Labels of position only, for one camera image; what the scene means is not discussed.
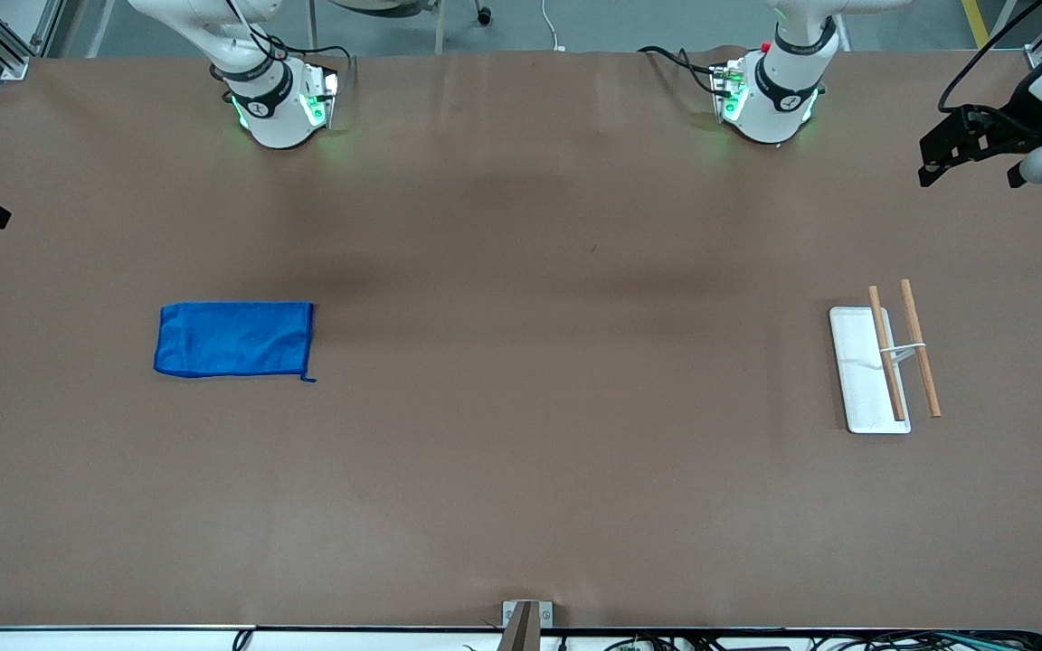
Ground blue microfibre towel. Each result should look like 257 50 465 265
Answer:
153 301 317 383

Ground grey rolling stand legs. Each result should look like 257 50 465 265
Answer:
307 0 495 56

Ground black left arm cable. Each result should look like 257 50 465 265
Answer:
937 0 1042 115

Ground black left base cable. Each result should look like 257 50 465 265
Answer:
637 45 723 97

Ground black base cable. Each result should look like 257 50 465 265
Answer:
637 45 723 97
248 25 356 88

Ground black right base cable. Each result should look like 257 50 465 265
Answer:
248 25 356 88

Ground white floor cable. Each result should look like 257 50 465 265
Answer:
540 0 569 52

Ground tangled cable bundle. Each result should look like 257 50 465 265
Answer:
607 628 1042 651

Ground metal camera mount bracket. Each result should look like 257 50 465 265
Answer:
500 599 554 651

